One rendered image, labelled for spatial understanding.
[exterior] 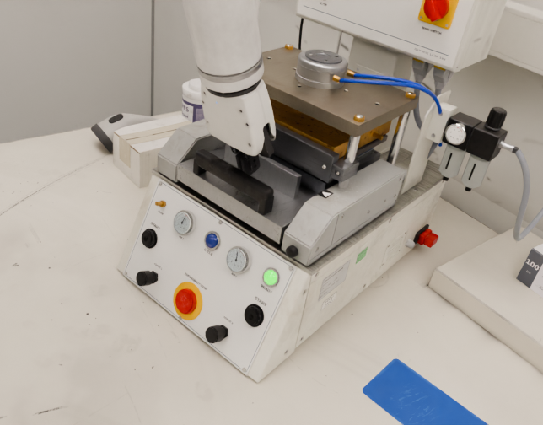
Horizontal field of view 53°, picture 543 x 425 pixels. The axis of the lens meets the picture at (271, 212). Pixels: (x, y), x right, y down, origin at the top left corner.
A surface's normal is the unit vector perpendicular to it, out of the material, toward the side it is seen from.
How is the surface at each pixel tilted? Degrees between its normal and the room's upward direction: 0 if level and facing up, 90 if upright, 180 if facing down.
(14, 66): 90
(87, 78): 90
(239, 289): 65
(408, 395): 0
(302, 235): 41
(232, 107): 105
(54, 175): 0
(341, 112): 0
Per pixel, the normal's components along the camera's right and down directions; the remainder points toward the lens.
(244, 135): -0.59, 0.64
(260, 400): 0.13, -0.82
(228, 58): 0.13, 0.75
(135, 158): -0.72, 0.29
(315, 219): -0.32, -0.39
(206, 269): -0.53, -0.02
